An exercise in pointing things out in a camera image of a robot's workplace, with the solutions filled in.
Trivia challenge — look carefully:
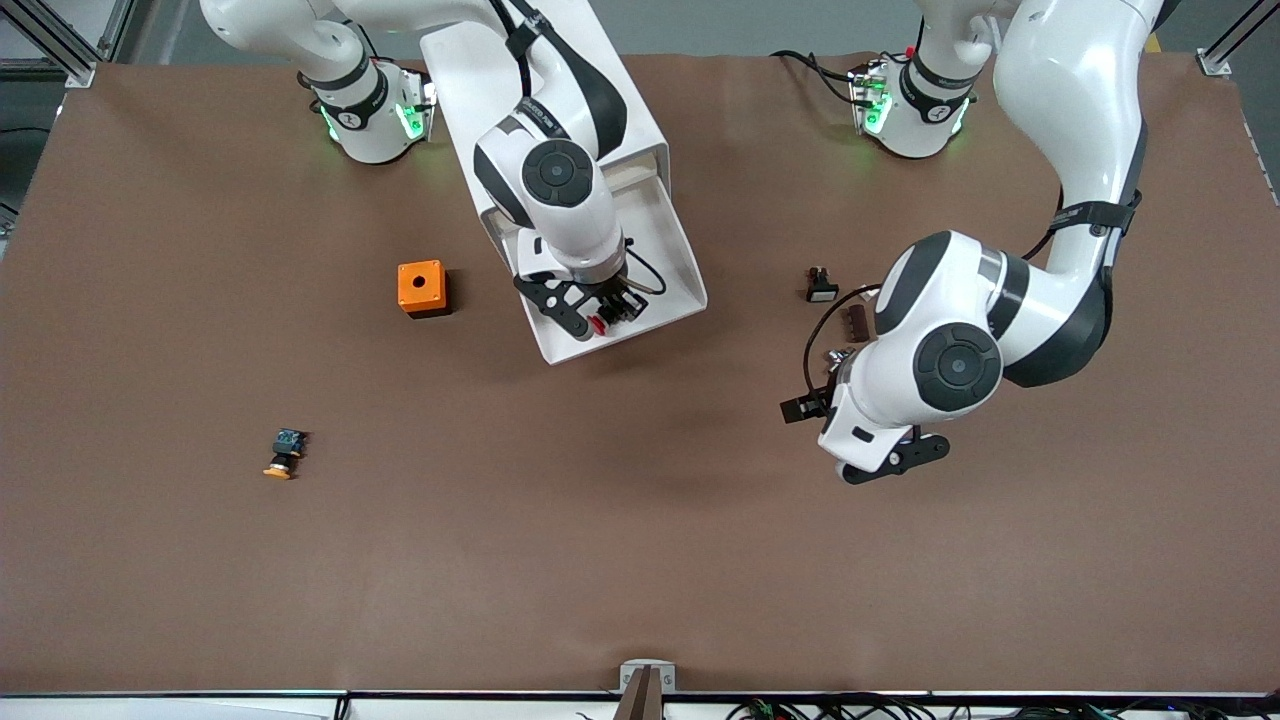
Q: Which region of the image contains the white plastic drawer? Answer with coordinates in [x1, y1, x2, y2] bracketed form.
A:
[517, 150, 709, 366]

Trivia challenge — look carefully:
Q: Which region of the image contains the white drawer cabinet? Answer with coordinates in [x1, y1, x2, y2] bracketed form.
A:
[420, 25, 671, 251]

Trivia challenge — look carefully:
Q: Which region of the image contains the orange box with hole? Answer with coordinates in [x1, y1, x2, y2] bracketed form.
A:
[397, 260, 451, 319]

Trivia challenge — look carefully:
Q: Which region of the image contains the brown table cover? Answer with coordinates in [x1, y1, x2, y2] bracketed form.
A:
[0, 50, 1280, 696]

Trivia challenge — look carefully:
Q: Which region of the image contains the black cable bundle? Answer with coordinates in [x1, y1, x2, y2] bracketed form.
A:
[728, 697, 1280, 720]

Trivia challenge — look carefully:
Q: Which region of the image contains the black left arm base cable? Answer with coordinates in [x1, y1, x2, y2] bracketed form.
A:
[770, 48, 871, 106]

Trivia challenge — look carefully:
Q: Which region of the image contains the yellow push button switch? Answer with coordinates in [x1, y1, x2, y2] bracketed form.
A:
[263, 428, 309, 481]

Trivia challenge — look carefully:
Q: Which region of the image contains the grey metal bracket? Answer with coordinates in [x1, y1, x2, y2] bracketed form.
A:
[619, 659, 677, 694]

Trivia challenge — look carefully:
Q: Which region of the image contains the aluminium frame post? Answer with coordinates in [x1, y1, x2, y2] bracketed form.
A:
[1197, 0, 1280, 79]
[0, 0, 101, 89]

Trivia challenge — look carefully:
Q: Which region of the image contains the white table edge rail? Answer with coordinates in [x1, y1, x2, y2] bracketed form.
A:
[0, 690, 1280, 720]

